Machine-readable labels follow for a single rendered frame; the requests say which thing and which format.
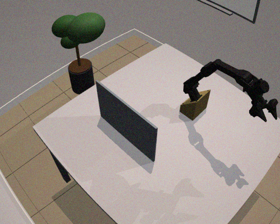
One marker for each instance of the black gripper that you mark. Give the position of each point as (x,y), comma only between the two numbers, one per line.
(271,106)

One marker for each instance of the dark grey flat panel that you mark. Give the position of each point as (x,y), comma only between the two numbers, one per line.
(127,121)

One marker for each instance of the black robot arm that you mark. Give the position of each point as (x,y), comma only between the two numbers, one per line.
(242,77)

